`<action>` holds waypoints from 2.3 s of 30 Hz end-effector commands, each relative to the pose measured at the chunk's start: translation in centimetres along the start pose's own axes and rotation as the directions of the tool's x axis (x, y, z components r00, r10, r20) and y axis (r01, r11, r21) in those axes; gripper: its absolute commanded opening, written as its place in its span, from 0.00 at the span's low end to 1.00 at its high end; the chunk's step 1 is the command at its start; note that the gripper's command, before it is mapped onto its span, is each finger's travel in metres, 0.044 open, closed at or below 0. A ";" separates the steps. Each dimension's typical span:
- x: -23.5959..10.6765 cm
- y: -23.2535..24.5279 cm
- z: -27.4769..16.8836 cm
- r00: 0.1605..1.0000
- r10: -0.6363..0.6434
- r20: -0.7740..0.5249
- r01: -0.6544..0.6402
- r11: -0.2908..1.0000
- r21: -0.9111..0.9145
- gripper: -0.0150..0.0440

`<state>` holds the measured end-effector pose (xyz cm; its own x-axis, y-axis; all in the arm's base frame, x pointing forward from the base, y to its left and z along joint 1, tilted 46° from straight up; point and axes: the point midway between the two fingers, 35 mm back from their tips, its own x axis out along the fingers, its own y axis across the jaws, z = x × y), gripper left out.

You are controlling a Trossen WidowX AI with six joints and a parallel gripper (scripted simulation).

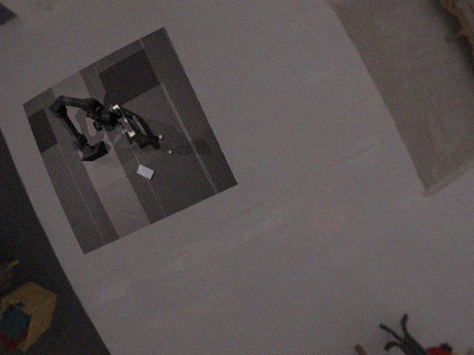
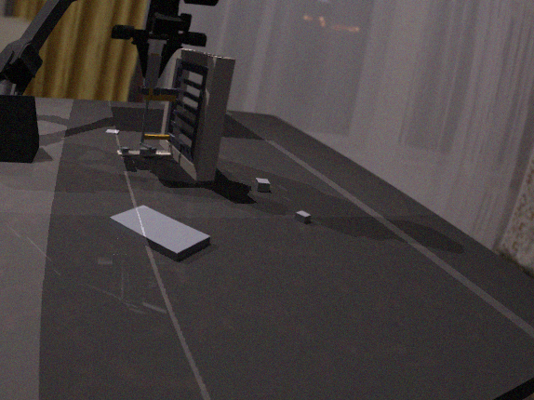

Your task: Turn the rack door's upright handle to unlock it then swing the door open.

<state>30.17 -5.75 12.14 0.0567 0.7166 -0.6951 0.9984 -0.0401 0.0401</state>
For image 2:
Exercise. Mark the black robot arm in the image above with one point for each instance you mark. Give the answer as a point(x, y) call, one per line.
point(20, 60)

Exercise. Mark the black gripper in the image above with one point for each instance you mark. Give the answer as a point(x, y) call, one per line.
point(140, 38)

